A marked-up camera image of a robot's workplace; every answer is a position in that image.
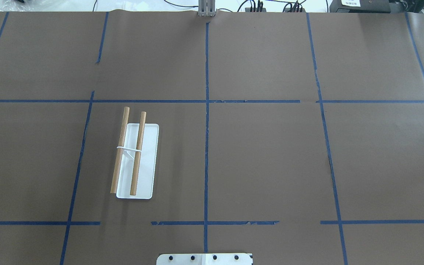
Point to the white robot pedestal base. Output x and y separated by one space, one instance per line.
206 259

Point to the white towel rack with wooden bars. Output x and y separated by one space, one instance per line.
136 154

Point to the clear plastic wrap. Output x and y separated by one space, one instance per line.
48 5

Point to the aluminium frame post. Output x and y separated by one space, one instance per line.
207 8

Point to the black monitor stand device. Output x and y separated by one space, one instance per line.
376 6

